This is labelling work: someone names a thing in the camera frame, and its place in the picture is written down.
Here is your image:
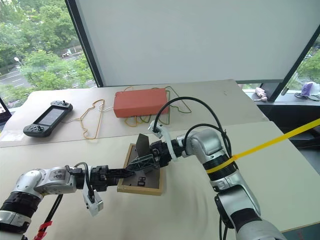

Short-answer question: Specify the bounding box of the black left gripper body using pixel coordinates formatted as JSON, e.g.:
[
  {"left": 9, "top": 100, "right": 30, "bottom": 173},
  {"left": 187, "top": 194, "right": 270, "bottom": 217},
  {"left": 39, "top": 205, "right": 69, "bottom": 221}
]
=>
[{"left": 90, "top": 164, "right": 119, "bottom": 193}]

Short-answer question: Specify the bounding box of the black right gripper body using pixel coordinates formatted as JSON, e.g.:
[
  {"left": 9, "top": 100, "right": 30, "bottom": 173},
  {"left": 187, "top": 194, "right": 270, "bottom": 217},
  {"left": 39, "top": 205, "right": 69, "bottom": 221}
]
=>
[{"left": 149, "top": 140, "right": 174, "bottom": 169}]

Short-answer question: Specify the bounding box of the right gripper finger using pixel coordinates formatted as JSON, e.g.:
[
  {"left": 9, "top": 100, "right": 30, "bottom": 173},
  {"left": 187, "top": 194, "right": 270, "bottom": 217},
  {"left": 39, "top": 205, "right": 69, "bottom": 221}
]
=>
[
  {"left": 142, "top": 164, "right": 161, "bottom": 176},
  {"left": 126, "top": 153, "right": 155, "bottom": 174}
]

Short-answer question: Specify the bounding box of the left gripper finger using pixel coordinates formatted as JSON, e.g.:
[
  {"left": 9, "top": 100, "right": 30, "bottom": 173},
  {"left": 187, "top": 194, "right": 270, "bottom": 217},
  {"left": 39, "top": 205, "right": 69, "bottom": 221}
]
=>
[
  {"left": 115, "top": 171, "right": 138, "bottom": 180},
  {"left": 108, "top": 168, "right": 133, "bottom": 176}
]

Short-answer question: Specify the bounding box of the wooden picture frame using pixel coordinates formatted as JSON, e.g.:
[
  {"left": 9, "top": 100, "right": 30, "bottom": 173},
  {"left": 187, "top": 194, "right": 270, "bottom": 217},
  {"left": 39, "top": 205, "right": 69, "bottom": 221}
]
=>
[{"left": 116, "top": 133, "right": 166, "bottom": 197}]

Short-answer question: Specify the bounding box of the orange rectangular box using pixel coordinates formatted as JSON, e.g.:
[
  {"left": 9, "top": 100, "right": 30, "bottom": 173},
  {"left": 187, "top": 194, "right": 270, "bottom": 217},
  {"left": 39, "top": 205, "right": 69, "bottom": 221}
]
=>
[{"left": 113, "top": 87, "right": 169, "bottom": 119}]

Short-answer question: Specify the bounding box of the red tape strip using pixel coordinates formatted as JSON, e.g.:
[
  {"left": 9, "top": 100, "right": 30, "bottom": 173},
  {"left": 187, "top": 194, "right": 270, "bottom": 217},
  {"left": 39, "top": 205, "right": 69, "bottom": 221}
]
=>
[{"left": 33, "top": 219, "right": 54, "bottom": 240}]

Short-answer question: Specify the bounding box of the black handheld game console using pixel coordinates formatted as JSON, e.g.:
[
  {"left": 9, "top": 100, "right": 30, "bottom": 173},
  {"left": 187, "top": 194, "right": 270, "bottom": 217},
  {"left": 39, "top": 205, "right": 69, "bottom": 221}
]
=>
[{"left": 22, "top": 99, "right": 74, "bottom": 138}]

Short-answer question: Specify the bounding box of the pink folded umbrella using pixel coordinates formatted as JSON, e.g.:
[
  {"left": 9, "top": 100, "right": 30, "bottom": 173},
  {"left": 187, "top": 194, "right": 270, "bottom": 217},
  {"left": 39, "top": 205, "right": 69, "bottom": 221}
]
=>
[{"left": 254, "top": 87, "right": 269, "bottom": 102}]

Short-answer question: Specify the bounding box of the white roller blind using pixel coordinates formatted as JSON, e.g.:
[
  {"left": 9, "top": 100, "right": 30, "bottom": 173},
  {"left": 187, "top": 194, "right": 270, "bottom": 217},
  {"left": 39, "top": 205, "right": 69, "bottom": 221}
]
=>
[{"left": 74, "top": 0, "right": 320, "bottom": 87}]

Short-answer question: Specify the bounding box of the purple cloth bundle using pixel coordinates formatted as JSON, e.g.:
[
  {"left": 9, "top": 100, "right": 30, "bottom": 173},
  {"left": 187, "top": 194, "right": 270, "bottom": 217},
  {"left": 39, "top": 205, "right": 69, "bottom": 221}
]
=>
[{"left": 300, "top": 82, "right": 315, "bottom": 97}]

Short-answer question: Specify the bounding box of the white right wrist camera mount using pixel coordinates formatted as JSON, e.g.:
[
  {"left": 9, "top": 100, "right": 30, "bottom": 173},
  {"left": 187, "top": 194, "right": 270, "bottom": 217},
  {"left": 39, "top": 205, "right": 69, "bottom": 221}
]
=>
[{"left": 147, "top": 120, "right": 181, "bottom": 162}]

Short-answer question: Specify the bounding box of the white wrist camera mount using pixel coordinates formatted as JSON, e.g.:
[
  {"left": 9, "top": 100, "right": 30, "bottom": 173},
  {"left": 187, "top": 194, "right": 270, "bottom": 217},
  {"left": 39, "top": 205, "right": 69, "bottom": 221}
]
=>
[
  {"left": 147, "top": 120, "right": 181, "bottom": 162},
  {"left": 81, "top": 180, "right": 104, "bottom": 217}
]

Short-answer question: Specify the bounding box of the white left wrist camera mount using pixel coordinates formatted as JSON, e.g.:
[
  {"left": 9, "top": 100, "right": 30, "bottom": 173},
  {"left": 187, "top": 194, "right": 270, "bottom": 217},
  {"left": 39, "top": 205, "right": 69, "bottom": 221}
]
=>
[{"left": 81, "top": 180, "right": 104, "bottom": 217}]

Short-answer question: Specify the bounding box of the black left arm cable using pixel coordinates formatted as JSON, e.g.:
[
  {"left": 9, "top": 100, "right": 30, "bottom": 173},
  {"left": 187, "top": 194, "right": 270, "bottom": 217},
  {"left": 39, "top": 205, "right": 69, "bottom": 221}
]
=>
[{"left": 43, "top": 192, "right": 64, "bottom": 225}]

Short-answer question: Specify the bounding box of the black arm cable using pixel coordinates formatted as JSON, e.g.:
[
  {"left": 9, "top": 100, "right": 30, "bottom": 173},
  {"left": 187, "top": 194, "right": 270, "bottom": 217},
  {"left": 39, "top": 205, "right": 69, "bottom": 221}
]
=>
[
  {"left": 154, "top": 96, "right": 234, "bottom": 163},
  {"left": 43, "top": 192, "right": 64, "bottom": 225}
]

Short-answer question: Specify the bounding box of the green wire hanger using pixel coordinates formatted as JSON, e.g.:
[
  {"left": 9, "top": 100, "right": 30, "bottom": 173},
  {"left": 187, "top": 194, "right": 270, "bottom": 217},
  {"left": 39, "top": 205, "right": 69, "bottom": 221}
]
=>
[{"left": 138, "top": 85, "right": 194, "bottom": 126}]

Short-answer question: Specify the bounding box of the orange wire hanger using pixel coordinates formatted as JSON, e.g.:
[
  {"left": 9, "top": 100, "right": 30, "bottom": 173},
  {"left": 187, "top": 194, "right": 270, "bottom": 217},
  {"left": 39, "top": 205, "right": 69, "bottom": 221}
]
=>
[{"left": 79, "top": 99, "right": 106, "bottom": 140}]

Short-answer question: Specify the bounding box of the white wire hanger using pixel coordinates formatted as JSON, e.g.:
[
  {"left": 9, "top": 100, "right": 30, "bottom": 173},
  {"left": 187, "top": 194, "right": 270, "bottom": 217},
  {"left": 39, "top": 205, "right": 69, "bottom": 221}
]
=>
[{"left": 61, "top": 104, "right": 116, "bottom": 125}]

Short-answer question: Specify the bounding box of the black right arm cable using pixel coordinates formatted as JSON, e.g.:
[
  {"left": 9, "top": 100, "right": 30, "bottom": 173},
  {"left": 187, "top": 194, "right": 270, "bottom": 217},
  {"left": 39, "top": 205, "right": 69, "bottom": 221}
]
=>
[{"left": 154, "top": 96, "right": 234, "bottom": 163}]

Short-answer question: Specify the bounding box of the yellow strap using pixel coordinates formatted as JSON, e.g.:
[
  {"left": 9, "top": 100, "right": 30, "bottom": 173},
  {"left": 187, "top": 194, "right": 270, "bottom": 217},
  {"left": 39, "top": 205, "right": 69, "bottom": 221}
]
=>
[{"left": 206, "top": 118, "right": 320, "bottom": 174}]

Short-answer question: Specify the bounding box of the black cable on sill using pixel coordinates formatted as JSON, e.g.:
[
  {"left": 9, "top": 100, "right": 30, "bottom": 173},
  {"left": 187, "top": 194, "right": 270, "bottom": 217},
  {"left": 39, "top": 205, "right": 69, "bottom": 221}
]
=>
[{"left": 294, "top": 91, "right": 320, "bottom": 102}]

